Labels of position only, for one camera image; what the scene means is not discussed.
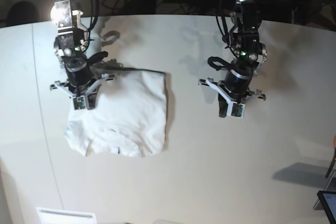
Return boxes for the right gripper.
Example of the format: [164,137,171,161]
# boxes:
[65,63,98,110]

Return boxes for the white T-shirt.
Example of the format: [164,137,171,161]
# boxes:
[65,70,167,157]

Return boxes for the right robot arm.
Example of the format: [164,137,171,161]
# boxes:
[50,0,113,110]

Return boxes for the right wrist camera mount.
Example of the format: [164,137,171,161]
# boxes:
[50,73,115,110]

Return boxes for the black tablet with stand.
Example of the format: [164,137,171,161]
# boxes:
[313,171,335,223]

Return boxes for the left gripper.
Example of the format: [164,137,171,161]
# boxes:
[218,68,253,118]

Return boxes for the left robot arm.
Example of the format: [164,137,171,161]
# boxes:
[201,0,267,118]

